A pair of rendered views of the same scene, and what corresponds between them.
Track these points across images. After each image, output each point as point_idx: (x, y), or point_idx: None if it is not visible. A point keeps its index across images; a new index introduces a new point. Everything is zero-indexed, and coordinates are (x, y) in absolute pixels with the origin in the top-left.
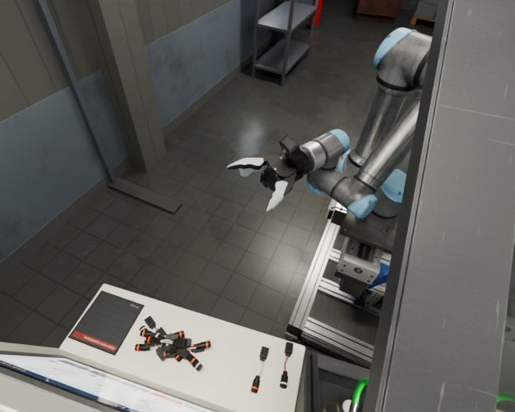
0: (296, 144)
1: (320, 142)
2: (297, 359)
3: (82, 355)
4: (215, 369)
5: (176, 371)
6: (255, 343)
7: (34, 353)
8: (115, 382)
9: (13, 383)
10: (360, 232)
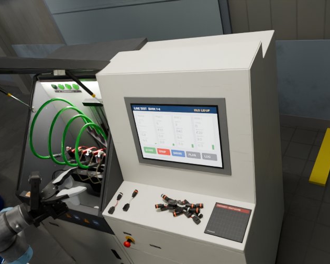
0: (31, 172)
1: (2, 216)
2: (109, 207)
3: (237, 201)
4: (155, 199)
5: (177, 197)
6: (130, 213)
7: (227, 153)
8: (183, 146)
9: (183, 94)
10: None
